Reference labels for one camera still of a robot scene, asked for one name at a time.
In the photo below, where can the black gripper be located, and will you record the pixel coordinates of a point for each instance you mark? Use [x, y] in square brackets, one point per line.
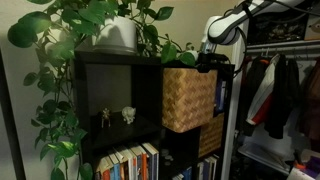
[210, 61]

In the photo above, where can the woven bamboo basket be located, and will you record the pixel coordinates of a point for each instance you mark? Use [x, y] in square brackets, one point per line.
[211, 135]
[188, 98]

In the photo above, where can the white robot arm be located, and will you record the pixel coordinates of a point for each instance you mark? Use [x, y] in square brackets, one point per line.
[222, 30]

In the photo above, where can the upper shelf dark books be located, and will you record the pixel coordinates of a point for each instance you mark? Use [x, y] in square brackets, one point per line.
[220, 97]

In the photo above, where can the bottom right shelf books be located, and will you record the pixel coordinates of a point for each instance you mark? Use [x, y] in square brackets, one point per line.
[205, 170]

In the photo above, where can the white red hanging jacket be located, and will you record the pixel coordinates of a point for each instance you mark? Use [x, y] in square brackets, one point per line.
[261, 102]

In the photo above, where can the black hanging garment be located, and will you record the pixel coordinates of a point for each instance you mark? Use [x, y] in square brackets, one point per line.
[286, 93]

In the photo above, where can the black cube bookshelf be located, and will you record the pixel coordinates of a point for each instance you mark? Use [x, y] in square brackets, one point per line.
[115, 81]

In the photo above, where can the white ceramic plant pot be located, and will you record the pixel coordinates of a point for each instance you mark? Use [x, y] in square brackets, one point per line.
[117, 35]

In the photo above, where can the white elephant figurine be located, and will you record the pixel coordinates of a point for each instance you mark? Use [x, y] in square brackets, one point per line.
[128, 114]

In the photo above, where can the metal closet rod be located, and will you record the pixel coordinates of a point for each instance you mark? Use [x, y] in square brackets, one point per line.
[293, 47]

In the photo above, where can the small brass figurine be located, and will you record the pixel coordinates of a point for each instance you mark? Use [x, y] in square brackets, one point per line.
[106, 117]

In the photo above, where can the row of colourful books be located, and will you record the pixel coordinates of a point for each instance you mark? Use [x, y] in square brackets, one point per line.
[132, 162]

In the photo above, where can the green pothos plant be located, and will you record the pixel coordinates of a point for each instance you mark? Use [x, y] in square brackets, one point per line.
[55, 32]

